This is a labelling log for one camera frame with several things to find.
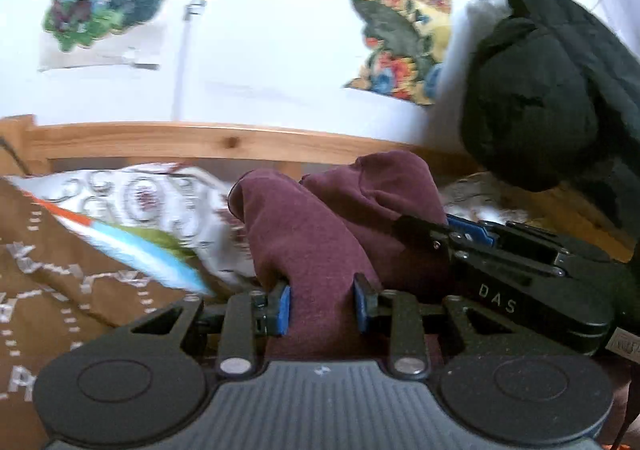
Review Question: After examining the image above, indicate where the wooden bed frame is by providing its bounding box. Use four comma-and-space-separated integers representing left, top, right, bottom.
0, 115, 636, 261

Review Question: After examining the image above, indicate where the black puffy jacket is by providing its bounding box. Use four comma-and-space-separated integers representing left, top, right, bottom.
459, 0, 640, 251

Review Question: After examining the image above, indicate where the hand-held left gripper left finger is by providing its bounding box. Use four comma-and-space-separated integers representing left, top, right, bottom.
117, 281, 293, 377

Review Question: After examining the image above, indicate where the colourful landscape wall poster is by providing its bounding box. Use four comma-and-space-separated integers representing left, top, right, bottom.
344, 0, 462, 107

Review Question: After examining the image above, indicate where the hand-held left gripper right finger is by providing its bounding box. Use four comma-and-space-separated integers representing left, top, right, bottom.
352, 271, 522, 379

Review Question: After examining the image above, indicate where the white patterned pillow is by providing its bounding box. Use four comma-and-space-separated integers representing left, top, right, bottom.
30, 197, 213, 293
5, 163, 506, 291

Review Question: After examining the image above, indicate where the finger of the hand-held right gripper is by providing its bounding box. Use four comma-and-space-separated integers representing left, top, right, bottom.
395, 213, 459, 259
446, 214, 572, 277

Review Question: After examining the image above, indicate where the brown printed blanket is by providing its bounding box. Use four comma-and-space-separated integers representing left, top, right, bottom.
0, 175, 216, 450

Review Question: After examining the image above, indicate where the maroon long-sleeved shirt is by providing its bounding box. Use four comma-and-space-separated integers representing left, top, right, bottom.
227, 150, 451, 363

